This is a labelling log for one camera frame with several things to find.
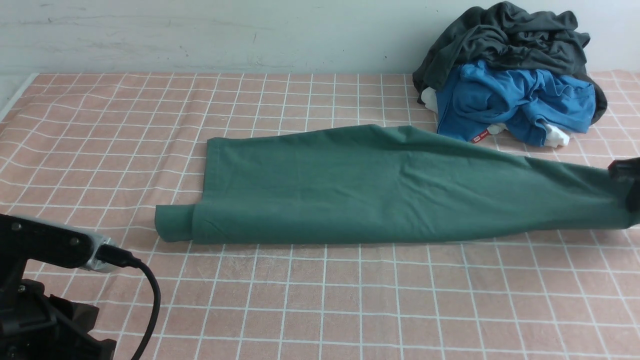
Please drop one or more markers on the blue crumpled garment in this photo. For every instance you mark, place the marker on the blue crumpled garment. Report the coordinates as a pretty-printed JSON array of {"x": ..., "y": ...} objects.
[{"x": 476, "y": 96}]

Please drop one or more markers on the dark grey crumpled garment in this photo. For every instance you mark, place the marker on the dark grey crumpled garment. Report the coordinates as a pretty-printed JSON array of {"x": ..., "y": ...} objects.
[{"x": 506, "y": 37}]

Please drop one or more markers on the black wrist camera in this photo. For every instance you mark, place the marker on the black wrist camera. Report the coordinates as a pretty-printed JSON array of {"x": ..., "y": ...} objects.
[{"x": 61, "y": 245}]

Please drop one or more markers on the green long-sleeve top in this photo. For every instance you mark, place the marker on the green long-sleeve top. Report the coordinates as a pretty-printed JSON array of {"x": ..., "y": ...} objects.
[{"x": 369, "y": 184}]

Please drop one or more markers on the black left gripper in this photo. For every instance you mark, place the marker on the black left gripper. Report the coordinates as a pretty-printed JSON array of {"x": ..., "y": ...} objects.
[{"x": 34, "y": 326}]

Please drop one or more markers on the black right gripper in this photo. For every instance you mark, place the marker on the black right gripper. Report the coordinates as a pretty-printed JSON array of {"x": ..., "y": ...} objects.
[{"x": 628, "y": 170}]

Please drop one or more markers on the pink checked tablecloth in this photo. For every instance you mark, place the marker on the pink checked tablecloth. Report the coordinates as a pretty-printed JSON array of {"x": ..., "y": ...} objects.
[{"x": 100, "y": 151}]

